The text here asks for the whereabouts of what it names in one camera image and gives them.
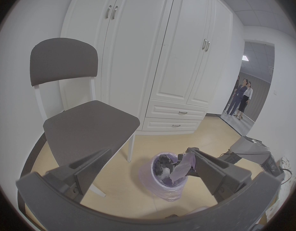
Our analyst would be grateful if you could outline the black plastic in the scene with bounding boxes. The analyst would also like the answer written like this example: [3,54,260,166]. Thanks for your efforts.
[155,154,177,176]

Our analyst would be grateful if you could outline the person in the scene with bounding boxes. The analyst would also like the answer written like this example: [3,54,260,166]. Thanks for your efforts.
[237,81,254,120]
[233,76,241,98]
[226,78,248,117]

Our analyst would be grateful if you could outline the purple plastic bag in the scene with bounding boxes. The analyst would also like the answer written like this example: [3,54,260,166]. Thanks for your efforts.
[138,152,197,202]

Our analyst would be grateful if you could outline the white wardrobe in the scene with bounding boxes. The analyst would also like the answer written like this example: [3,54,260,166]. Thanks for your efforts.
[60,0,233,135]

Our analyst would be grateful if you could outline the grey and white chair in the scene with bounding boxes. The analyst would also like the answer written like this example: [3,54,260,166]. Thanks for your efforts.
[19,38,141,198]

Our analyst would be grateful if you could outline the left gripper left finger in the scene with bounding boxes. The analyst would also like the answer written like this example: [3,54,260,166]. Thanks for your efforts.
[43,148,112,199]

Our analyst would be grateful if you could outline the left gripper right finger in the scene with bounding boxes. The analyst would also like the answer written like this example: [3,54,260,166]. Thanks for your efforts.
[186,148,253,197]

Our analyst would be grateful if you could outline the white trash bin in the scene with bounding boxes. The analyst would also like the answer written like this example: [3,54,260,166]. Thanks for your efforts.
[151,153,188,197]

